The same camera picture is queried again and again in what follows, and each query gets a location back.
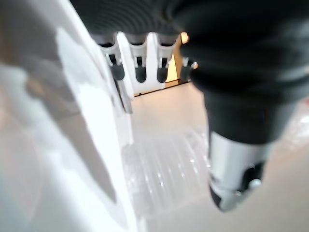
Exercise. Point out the orange wooden cabinet panel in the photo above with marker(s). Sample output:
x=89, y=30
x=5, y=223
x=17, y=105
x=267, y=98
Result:
x=174, y=70

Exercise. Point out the clear plastic wrapped drinks pack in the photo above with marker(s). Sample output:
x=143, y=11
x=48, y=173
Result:
x=166, y=169

